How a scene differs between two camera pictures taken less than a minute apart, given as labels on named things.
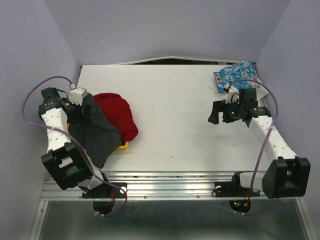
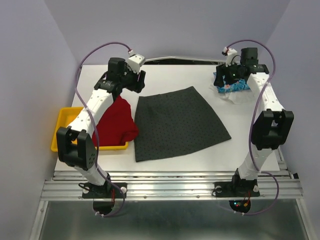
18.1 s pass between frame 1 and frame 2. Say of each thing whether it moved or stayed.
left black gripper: moved
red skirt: stayed
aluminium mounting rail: stayed
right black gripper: moved
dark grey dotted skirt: moved
